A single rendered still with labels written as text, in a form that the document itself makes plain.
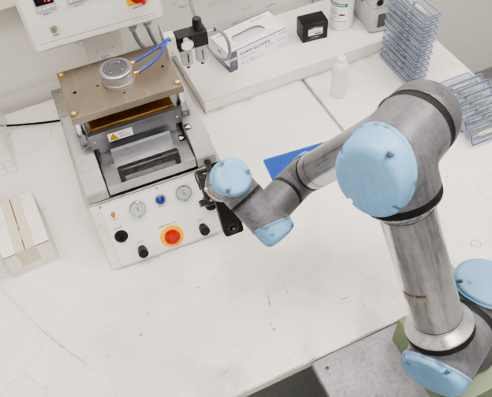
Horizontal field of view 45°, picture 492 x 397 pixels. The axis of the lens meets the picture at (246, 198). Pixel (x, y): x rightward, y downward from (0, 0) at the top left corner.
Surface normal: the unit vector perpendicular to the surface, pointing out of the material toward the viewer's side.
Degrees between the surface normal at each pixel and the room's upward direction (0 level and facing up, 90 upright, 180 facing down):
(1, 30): 90
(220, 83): 0
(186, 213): 65
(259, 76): 0
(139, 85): 0
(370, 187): 80
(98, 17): 90
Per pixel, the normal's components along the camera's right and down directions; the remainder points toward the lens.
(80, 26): 0.38, 0.72
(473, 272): 0.03, -0.74
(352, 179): -0.66, 0.50
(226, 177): 0.18, -0.09
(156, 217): 0.32, 0.39
